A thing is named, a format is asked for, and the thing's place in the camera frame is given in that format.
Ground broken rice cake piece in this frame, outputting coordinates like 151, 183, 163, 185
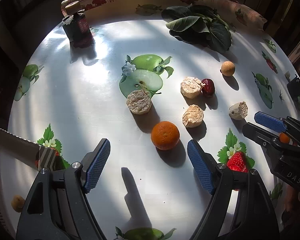
182, 105, 204, 128

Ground round rice cake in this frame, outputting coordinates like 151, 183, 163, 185
126, 89, 152, 115

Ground tan longan on table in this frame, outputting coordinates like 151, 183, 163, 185
221, 61, 235, 77

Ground small orange fruit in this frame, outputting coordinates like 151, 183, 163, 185
279, 132, 290, 144

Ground fruit-print tablecloth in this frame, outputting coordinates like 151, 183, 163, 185
8, 0, 300, 239

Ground orange mandarin on table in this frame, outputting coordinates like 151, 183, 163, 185
151, 121, 180, 151

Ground small rice cake piece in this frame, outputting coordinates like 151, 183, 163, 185
229, 101, 248, 120

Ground dark jar with cork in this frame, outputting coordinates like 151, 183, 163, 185
61, 1, 93, 48

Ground striped white cardboard tray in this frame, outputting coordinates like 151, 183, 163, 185
0, 129, 57, 236

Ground dark red jujube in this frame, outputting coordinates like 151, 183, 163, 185
202, 79, 215, 98

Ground green leafy vegetable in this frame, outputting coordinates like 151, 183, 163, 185
161, 4, 232, 54

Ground beige puffed rice cake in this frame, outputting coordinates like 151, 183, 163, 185
180, 76, 203, 99

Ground tan longan fruit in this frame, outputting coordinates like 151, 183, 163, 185
11, 194, 25, 213

